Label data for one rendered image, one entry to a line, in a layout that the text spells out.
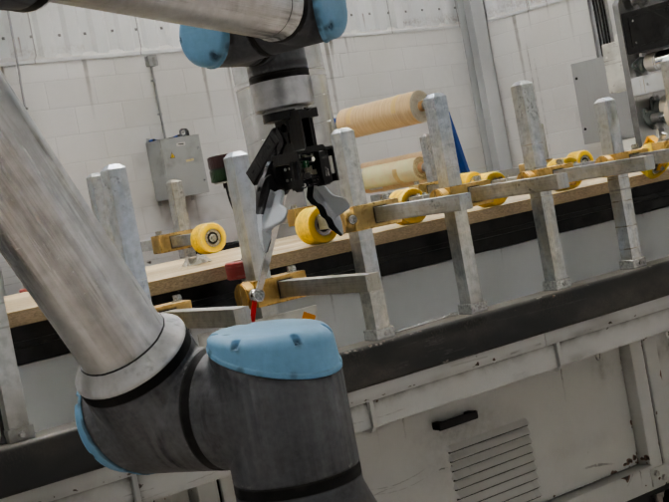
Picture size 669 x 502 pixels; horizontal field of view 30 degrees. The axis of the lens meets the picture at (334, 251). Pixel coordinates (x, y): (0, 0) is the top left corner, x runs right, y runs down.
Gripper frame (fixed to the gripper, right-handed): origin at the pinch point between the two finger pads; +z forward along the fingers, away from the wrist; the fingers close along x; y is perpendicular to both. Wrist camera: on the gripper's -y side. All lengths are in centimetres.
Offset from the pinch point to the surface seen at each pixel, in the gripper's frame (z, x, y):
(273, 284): 8.0, 23.5, -39.7
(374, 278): 8.7, 23.4, -11.4
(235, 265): 4, 24, -51
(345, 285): 9.3, 22.2, -17.7
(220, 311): 8.6, -2.6, -20.4
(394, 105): -60, 549, -542
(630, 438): 70, 138, -54
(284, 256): 4, 41, -57
